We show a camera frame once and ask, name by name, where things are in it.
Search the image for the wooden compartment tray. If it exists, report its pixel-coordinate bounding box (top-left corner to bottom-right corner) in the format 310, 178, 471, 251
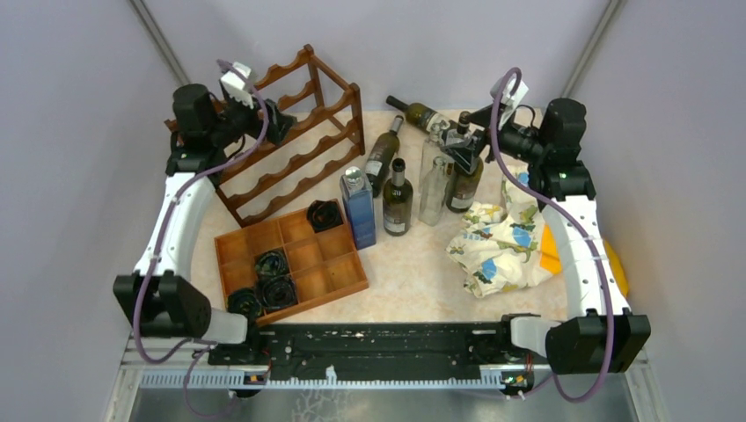
215, 200, 369, 326

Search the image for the lying green wine bottle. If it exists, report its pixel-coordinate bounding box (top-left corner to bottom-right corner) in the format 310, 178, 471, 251
385, 95, 457, 134

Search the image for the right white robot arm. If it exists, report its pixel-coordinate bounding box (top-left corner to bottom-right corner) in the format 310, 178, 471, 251
446, 98, 651, 375

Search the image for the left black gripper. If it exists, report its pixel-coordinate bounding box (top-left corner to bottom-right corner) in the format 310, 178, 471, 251
209, 90, 297, 148

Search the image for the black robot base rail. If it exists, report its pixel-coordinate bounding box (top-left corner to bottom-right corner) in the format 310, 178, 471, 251
208, 322, 548, 397

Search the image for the dark wine bottle grey label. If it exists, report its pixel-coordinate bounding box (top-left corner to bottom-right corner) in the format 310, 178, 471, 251
383, 157, 413, 236

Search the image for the clear glass bottle back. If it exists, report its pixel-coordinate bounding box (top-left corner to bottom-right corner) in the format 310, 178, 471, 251
419, 122, 450, 187

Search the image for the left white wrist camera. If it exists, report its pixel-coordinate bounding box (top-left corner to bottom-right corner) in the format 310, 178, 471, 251
217, 60, 254, 109

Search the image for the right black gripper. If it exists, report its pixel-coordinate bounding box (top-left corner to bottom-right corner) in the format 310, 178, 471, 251
441, 102, 547, 174

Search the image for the rolled dark green tie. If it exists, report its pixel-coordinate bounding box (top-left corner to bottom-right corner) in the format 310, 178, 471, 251
226, 287, 264, 320

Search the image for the dark green wine bottle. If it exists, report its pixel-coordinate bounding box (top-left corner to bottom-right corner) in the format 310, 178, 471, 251
445, 158, 484, 213

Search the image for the yellow cloth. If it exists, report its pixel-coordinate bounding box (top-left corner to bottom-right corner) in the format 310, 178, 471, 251
539, 226, 629, 298

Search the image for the rolled tie orange pattern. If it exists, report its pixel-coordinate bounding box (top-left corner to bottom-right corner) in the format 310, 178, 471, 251
306, 200, 343, 233

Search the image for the rolled dark blue tie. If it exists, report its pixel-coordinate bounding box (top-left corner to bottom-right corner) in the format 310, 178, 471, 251
257, 275, 298, 312

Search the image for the clear glass bottle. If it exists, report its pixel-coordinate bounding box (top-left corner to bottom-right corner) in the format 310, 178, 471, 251
418, 156, 447, 226
419, 122, 450, 187

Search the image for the blue square glass bottle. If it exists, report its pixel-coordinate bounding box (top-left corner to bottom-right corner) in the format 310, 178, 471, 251
340, 166, 377, 250

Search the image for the dark wine bottle beige label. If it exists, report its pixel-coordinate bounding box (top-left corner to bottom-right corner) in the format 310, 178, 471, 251
363, 115, 405, 198

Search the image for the clear glass bottle front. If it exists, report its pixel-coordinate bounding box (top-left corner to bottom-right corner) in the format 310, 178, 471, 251
418, 156, 447, 226

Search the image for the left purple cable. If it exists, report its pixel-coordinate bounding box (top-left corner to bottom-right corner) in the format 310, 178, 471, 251
132, 58, 270, 420

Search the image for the brown wooden wine rack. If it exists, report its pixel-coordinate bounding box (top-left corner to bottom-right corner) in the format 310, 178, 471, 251
164, 44, 366, 229

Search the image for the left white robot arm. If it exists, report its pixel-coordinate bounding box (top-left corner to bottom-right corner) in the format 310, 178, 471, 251
113, 84, 297, 364

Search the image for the dinosaur print white cloth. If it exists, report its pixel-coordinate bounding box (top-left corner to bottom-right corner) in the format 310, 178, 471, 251
445, 178, 562, 298

